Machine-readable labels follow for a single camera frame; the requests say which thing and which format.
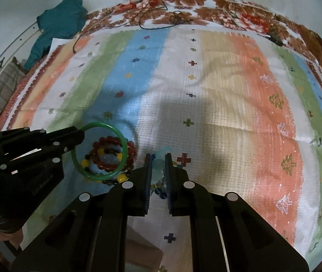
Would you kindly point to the green jade bangle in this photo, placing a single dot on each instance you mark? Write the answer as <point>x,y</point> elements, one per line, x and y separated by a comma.
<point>90,175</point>

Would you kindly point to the red floral bedsheet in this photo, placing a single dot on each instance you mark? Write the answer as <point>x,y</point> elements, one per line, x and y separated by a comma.
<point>230,14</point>

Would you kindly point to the striped colourful woven cloth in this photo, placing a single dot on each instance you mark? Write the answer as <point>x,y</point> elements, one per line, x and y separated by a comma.
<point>236,111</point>

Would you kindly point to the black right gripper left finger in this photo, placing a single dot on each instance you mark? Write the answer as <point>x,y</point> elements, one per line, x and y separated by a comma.
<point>90,234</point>

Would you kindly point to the grey plaid pillow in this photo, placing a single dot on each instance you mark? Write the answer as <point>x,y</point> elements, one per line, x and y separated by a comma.
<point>10,78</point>

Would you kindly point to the teal garment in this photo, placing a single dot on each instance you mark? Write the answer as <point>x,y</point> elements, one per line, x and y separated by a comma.
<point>61,22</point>

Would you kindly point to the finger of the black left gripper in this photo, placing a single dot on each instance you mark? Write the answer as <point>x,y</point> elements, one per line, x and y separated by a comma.
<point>56,143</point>

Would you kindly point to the small black device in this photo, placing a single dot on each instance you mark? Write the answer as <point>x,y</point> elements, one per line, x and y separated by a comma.
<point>274,38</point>

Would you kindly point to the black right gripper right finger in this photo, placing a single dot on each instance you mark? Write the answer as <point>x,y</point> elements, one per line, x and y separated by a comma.
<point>226,233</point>

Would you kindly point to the metal bed headboard rail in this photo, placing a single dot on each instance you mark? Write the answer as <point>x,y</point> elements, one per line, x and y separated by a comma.
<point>20,47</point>

